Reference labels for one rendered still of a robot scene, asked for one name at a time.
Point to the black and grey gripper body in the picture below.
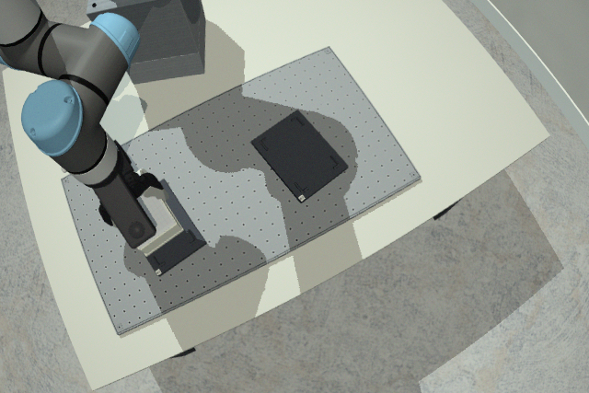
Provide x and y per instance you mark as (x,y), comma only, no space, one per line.
(132,178)

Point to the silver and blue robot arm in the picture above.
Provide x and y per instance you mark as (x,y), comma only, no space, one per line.
(61,117)

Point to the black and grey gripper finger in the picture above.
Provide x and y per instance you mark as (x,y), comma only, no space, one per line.
(152,186)
(105,216)

